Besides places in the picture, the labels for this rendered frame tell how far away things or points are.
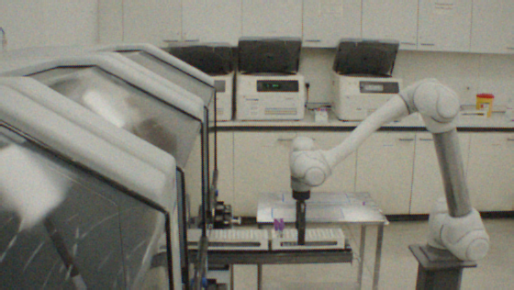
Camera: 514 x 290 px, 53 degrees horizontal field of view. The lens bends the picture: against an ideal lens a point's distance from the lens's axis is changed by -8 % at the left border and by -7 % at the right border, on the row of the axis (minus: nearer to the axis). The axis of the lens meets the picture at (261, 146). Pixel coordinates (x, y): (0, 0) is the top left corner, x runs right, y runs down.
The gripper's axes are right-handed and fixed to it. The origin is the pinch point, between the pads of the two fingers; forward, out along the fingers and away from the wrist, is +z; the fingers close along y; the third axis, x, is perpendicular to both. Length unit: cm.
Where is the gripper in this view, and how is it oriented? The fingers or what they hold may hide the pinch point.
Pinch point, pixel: (299, 235)
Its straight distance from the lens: 229.4
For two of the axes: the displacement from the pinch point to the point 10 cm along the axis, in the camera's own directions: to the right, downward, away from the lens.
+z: -0.1, 9.7, 2.3
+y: -0.3, -2.3, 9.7
